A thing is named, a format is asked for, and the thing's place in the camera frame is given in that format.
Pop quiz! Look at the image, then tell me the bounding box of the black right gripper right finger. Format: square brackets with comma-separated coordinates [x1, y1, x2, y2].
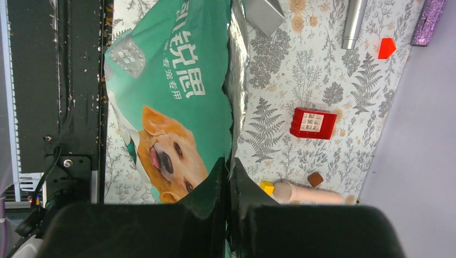
[228, 158, 405, 257]

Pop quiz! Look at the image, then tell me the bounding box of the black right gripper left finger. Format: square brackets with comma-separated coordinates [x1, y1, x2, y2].
[38, 158, 227, 257]

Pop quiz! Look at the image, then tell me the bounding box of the green pet food bag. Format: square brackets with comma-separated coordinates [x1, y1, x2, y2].
[104, 1, 243, 203]

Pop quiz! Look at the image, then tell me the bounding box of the silver metal scoop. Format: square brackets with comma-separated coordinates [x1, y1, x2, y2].
[243, 0, 285, 36]

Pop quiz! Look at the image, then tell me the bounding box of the yellow cube block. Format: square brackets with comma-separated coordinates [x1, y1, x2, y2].
[259, 181, 275, 196]

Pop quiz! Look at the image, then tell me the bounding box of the pink toy microphone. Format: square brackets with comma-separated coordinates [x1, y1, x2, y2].
[273, 182, 344, 204]

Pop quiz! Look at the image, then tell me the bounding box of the brown cube block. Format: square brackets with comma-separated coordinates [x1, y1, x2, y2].
[307, 172, 324, 188]

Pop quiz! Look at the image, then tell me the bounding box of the red toy block tray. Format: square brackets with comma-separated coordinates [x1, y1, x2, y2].
[289, 107, 337, 140]

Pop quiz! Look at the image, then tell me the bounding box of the floral patterned table mat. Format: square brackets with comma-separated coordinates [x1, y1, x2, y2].
[237, 1, 422, 203]

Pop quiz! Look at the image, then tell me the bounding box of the red house-shaped block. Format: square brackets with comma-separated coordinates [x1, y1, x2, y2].
[377, 38, 396, 60]

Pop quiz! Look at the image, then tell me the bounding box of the silver toy microphone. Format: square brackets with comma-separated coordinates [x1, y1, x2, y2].
[341, 0, 368, 50]

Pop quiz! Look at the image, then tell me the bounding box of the purple glitter toy microphone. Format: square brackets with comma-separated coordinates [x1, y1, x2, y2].
[410, 0, 447, 47]

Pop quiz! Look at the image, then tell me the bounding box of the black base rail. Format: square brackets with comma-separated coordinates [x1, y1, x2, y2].
[1, 1, 113, 203]

